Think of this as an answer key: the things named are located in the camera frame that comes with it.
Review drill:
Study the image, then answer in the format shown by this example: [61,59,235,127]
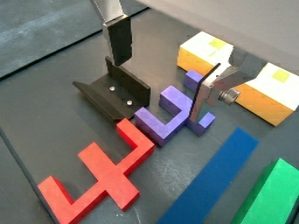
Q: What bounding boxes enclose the black angled bracket block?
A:
[72,57,150,123]

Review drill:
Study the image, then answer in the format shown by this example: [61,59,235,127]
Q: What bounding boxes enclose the yellow slotted board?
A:
[177,31,299,126]

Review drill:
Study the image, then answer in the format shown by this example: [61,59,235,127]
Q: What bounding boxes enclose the purple puzzle block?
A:
[133,69,217,148]

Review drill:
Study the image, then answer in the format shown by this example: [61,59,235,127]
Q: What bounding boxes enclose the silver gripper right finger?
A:
[188,47,253,123]

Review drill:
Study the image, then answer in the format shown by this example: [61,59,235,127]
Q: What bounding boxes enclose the green long bar block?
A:
[231,158,299,224]

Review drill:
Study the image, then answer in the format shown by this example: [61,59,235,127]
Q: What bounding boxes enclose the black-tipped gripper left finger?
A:
[89,0,132,67]

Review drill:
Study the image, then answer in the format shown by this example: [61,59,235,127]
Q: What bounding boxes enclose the red puzzle block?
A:
[37,119,155,224]

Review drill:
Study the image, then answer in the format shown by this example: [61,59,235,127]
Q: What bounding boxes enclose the blue long bar block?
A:
[156,128,257,224]

